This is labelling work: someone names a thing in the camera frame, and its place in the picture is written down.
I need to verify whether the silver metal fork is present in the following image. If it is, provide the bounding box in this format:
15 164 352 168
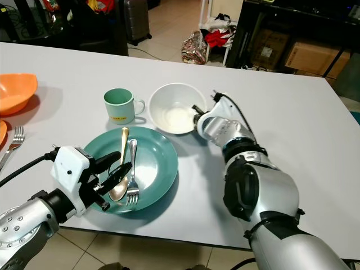
126 139 142 205
0 127 25 170

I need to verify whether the red and white clothes pile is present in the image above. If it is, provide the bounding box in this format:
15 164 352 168
202 14 238 50

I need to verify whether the teal green plate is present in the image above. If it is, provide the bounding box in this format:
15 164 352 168
82 127 179 214

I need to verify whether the black open shelf cabinet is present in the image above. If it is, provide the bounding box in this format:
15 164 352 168
225 0 360 80

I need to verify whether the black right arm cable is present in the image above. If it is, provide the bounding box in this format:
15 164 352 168
212 89 257 131

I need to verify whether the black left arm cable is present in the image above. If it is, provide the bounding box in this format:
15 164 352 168
0 147 61 186

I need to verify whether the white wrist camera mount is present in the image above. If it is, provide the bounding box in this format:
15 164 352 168
52 146 92 196
202 94 232 133

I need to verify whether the patterned fabric bag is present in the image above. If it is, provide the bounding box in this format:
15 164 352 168
182 31 210 64

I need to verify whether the orange plastic bowl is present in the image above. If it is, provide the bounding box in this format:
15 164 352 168
0 73 38 116

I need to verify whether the dark grey suitcase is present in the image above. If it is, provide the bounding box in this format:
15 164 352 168
124 0 152 47

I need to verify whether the red and yellow bag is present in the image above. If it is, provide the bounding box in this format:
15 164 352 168
87 0 113 14

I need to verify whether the white metal rack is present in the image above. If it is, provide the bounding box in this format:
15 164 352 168
200 0 238 67

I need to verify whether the small cardboard box white label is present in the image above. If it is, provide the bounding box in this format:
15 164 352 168
253 31 287 68

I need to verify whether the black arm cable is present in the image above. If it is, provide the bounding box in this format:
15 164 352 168
0 147 61 186
212 89 257 131

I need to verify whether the large brown cardboard box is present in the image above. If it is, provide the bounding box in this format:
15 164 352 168
284 42 350 79

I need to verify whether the black sideboard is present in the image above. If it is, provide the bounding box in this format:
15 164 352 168
0 0 129 56

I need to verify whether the orange plastic plate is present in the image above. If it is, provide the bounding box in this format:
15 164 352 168
0 119 8 150

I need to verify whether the mint green mug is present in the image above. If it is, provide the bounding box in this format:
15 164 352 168
103 88 146 124

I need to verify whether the white ceramic bowl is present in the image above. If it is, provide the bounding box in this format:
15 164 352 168
148 83 206 135

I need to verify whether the gold metal spoon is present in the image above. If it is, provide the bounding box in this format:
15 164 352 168
108 127 131 202

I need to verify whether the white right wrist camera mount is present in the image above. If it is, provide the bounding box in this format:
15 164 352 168
202 94 232 133

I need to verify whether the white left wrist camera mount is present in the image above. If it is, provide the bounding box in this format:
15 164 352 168
52 146 92 196

